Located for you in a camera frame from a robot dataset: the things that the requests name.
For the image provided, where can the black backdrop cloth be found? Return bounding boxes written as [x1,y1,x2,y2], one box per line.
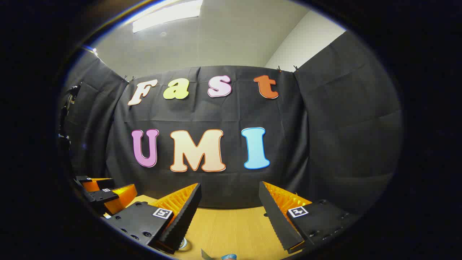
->
[58,31,403,217]

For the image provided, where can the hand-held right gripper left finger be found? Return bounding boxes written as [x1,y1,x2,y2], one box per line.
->
[102,182,202,254]

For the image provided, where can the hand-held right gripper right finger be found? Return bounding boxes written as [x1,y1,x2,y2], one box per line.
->
[258,181,361,253]

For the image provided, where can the ceiling light panel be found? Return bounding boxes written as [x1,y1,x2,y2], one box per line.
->
[132,0,203,34]

